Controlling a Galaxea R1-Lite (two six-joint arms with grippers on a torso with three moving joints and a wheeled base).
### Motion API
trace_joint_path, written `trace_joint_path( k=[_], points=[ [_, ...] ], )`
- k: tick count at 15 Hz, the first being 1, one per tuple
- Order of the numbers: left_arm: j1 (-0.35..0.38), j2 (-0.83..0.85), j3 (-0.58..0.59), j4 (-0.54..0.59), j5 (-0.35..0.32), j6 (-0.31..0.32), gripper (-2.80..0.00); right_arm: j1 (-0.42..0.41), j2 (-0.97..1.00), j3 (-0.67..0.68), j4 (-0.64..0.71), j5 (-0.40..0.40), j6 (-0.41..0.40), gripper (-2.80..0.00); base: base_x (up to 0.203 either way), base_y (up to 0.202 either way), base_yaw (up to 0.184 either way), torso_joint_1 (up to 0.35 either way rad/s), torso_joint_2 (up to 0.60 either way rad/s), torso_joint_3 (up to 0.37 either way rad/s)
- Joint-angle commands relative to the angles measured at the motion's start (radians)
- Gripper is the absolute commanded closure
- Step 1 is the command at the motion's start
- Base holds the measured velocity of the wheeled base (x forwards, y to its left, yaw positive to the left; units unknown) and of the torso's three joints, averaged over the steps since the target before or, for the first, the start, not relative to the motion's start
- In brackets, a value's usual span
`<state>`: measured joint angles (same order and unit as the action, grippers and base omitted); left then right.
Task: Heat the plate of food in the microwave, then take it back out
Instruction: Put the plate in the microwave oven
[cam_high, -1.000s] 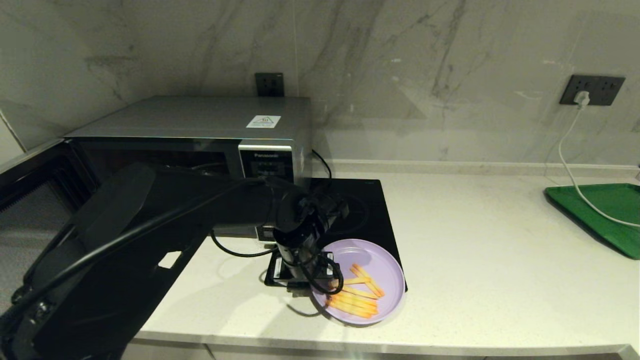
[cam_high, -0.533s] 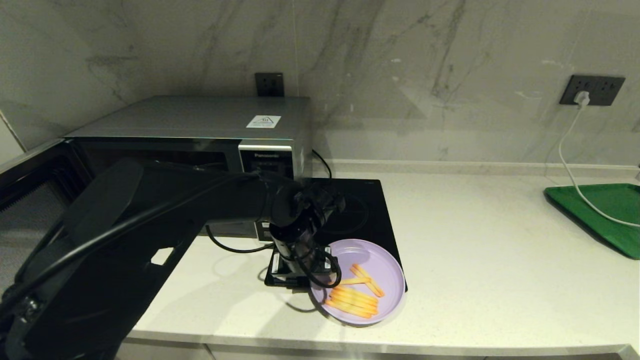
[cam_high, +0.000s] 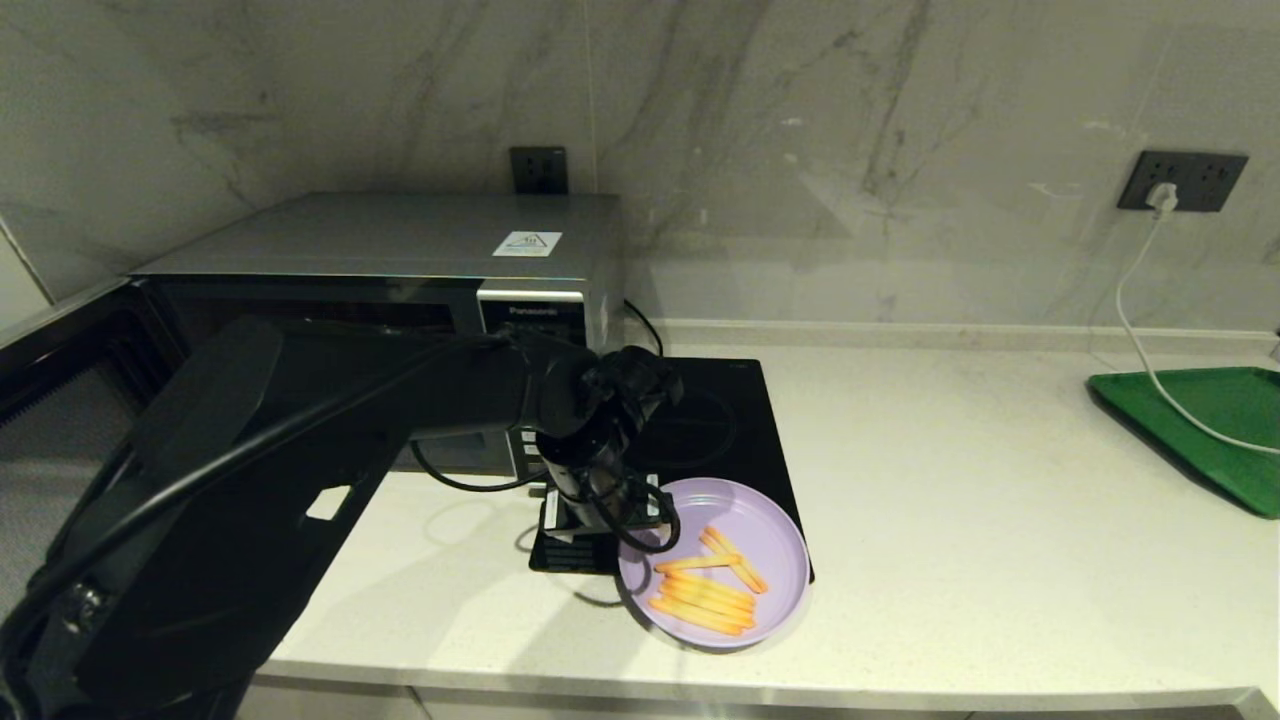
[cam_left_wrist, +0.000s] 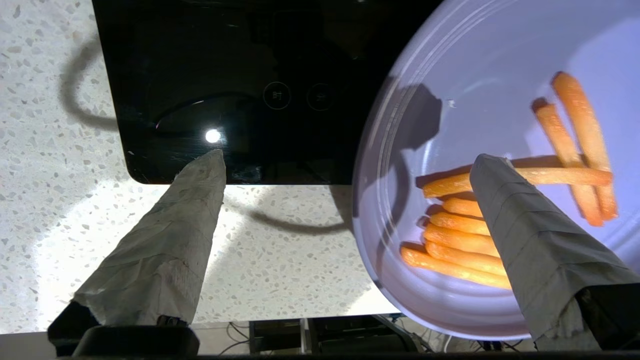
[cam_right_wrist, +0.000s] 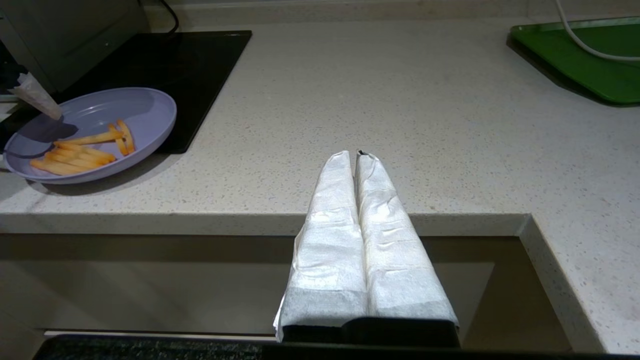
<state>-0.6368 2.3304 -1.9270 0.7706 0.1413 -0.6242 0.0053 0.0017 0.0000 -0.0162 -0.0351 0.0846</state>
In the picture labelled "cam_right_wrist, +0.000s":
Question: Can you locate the wrapped right gripper left finger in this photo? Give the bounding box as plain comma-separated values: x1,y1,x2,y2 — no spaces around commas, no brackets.
272,150,370,345

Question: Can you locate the wrapped right gripper right finger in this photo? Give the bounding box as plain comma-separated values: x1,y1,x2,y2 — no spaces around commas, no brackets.
349,151,461,348

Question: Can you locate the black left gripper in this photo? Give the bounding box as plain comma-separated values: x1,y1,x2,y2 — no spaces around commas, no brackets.
0,60,64,121

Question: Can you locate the purple plastic plate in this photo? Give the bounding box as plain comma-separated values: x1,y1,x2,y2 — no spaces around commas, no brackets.
2,87,178,186

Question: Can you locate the silver Panasonic microwave body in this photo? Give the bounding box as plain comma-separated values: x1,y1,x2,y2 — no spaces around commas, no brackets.
0,0,151,96

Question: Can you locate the black induction cooktop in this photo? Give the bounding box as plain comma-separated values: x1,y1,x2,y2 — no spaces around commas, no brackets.
0,30,253,155

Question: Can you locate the grey base cabinet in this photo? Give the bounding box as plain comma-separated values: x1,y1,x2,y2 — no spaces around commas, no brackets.
0,234,573,351

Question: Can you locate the green plastic tray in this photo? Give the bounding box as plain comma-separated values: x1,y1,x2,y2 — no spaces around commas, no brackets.
506,17,640,107

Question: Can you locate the black power cord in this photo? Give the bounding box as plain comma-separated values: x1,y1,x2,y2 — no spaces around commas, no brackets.
159,0,180,33

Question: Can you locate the white power cable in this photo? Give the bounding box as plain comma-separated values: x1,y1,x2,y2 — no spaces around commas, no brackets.
554,0,640,62

